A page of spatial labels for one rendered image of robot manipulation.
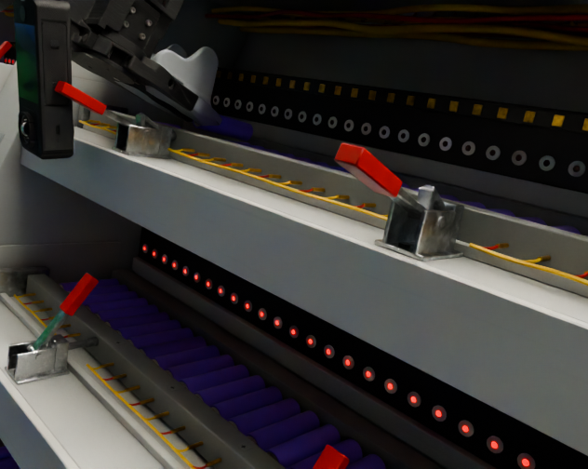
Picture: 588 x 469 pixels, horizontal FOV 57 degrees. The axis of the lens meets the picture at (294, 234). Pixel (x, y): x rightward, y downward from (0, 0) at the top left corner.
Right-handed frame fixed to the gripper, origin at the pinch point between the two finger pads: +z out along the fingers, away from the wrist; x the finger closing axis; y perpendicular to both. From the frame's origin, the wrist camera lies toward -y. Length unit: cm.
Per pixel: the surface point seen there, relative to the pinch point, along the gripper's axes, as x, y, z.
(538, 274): -34.7, -4.6, -4.2
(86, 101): -3.5, -4.1, -12.1
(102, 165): -1.9, -7.7, -8.0
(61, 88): -3.4, -4.2, -14.0
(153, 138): -3.9, -4.1, -6.2
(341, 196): -22.5, -3.8, -4.5
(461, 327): -33.9, -8.4, -8.2
